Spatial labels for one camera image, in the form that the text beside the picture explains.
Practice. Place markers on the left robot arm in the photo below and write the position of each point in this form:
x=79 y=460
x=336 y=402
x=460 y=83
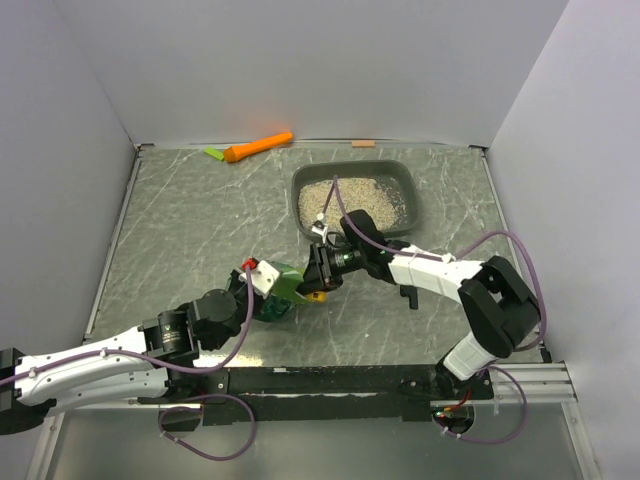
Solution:
x=158 y=354

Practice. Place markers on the green litter bag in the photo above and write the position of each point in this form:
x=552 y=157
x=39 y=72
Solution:
x=283 y=298

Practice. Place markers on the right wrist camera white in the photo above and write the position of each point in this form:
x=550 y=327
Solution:
x=319 y=227

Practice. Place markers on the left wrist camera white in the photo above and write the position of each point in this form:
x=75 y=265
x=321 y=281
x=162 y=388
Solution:
x=262 y=276

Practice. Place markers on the tan tape piece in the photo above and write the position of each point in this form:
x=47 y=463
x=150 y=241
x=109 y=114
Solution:
x=363 y=144

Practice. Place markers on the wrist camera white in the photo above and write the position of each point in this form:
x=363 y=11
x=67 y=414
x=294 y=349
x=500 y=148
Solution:
x=262 y=276
x=319 y=227

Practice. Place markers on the yellow plastic scoop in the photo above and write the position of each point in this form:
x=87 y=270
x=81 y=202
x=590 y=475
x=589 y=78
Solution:
x=317 y=297

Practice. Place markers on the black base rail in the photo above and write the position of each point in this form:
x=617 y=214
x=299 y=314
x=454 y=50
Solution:
x=407 y=392

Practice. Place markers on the grey litter box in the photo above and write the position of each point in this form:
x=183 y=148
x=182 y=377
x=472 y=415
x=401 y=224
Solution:
x=363 y=169

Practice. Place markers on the green rectangular block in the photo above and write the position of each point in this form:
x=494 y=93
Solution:
x=214 y=153

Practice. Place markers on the orange toy microphone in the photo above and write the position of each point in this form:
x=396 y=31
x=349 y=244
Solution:
x=237 y=153

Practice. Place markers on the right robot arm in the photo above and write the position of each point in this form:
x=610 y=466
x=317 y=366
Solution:
x=500 y=308

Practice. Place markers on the litter granules in box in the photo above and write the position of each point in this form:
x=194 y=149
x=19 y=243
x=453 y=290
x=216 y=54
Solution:
x=379 y=197

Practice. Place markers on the black bag clip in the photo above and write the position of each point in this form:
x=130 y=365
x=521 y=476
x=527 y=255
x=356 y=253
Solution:
x=411 y=294

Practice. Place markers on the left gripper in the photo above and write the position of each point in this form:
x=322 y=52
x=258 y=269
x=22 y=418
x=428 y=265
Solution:
x=236 y=281

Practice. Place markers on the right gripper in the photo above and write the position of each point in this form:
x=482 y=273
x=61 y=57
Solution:
x=319 y=273

